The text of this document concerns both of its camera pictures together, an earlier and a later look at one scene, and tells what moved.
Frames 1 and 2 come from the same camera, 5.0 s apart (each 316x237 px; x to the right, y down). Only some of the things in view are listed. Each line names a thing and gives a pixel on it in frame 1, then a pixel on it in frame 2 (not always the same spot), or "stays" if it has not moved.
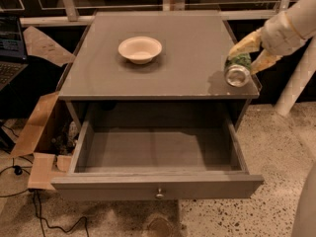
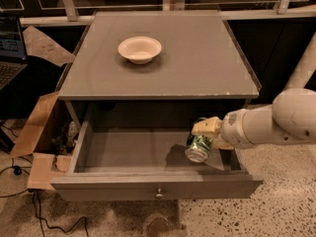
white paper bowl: [139, 49] stays
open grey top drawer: [157, 155] stays
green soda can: [237, 69] → [197, 146]
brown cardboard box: [43, 167] stays
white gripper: [280, 35] → [232, 128]
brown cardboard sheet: [39, 44] stays
